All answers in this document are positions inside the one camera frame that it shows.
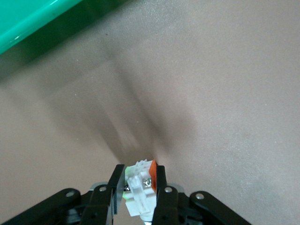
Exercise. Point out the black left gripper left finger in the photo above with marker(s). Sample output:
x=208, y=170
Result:
x=100, y=204

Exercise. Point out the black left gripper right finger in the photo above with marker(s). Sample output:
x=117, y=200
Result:
x=166, y=206

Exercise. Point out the green plastic tray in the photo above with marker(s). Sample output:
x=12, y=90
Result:
x=23, y=18

